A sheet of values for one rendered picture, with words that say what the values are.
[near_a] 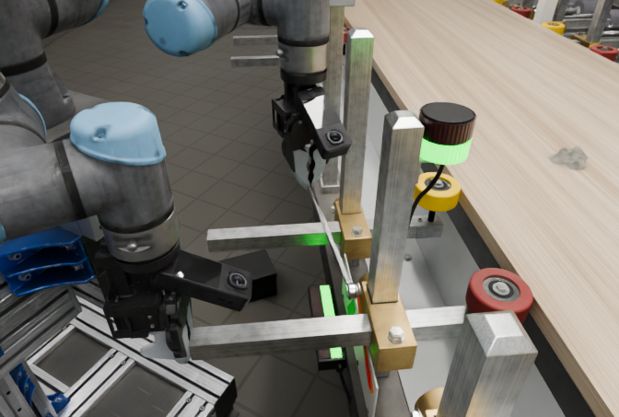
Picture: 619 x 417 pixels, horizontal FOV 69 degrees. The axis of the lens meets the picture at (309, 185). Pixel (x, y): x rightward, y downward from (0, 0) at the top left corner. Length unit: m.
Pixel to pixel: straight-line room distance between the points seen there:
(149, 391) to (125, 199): 1.00
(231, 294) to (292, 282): 1.35
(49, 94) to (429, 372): 0.78
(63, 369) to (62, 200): 1.13
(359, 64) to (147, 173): 0.39
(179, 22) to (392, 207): 0.32
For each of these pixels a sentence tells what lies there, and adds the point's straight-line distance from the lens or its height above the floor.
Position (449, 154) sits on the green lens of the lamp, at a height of 1.11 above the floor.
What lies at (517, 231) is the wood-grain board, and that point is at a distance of 0.78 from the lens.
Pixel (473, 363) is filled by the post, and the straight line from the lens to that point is 0.35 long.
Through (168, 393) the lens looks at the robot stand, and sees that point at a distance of 1.39.
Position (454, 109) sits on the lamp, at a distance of 0.52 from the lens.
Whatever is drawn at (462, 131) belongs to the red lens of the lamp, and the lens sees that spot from 0.50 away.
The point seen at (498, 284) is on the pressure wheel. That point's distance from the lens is 0.66.
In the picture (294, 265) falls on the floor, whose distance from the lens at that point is 1.94.
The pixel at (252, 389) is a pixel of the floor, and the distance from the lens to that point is 1.60.
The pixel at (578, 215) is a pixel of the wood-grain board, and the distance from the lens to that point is 0.86.
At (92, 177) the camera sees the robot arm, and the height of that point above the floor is 1.14.
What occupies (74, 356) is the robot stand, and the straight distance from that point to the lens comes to 1.56.
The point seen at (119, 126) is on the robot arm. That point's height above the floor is 1.18.
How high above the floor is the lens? 1.35
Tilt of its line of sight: 34 degrees down
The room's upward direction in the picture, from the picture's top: straight up
